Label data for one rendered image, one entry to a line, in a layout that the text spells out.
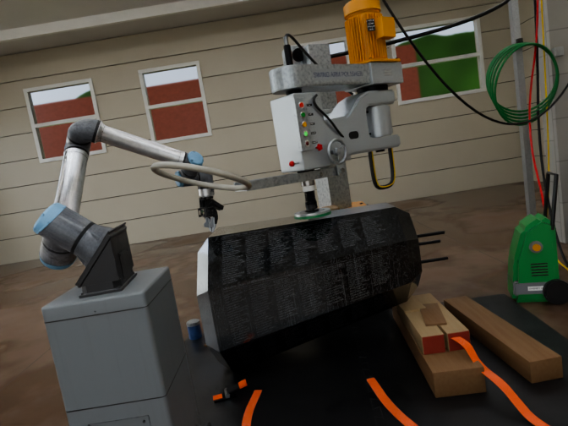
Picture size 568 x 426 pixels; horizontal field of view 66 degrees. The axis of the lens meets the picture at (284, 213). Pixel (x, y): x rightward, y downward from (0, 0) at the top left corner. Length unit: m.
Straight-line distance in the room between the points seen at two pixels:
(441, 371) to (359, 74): 1.70
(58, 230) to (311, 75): 1.49
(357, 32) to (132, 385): 2.31
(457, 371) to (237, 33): 7.80
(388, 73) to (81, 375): 2.34
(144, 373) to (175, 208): 7.37
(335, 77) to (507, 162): 7.56
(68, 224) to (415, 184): 7.94
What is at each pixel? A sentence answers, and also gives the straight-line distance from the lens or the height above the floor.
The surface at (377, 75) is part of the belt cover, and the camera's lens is 2.90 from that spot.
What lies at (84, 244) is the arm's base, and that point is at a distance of 1.91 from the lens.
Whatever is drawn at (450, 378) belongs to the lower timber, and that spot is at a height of 0.11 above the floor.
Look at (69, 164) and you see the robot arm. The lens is 2.37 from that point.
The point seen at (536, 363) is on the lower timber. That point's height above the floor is 0.12.
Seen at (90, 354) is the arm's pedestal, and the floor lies 0.64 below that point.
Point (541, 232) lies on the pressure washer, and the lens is 3.40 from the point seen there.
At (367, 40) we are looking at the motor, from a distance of 2.96.
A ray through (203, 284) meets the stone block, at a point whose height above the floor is 0.64.
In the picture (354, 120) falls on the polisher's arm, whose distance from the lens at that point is 2.72.
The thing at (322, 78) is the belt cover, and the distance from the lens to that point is 2.58.
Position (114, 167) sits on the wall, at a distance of 9.38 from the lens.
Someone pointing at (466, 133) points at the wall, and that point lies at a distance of 9.58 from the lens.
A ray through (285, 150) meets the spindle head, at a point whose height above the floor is 1.30.
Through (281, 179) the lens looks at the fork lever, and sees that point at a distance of 2.36.
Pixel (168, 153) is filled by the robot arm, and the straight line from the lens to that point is 2.38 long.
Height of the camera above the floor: 1.26
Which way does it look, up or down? 7 degrees down
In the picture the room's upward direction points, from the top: 9 degrees counter-clockwise
